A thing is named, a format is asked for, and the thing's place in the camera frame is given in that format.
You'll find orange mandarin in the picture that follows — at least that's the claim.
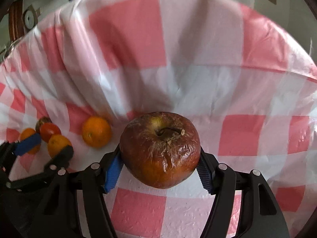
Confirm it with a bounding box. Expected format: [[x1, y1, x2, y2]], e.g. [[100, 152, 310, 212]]
[[17, 128, 41, 155], [47, 134, 72, 158]]

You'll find red white checkered tablecloth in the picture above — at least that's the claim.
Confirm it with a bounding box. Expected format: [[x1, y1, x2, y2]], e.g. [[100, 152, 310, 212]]
[[1, 0, 316, 237]]

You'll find orange mandarin front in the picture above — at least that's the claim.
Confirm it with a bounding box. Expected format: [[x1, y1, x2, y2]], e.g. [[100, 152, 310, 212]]
[[47, 134, 72, 158]]

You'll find orange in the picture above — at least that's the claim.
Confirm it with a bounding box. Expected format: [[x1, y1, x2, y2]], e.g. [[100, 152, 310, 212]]
[[81, 115, 112, 148]]

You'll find wrinkled red apple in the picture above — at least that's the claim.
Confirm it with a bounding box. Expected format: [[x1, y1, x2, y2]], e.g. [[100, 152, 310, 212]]
[[119, 112, 201, 189]]

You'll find small red tomato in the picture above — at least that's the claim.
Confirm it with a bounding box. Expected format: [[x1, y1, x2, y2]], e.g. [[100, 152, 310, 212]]
[[39, 123, 61, 143]]

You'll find dark brown mangosteen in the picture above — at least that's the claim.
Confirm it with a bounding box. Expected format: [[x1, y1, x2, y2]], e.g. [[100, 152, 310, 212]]
[[35, 116, 52, 133]]

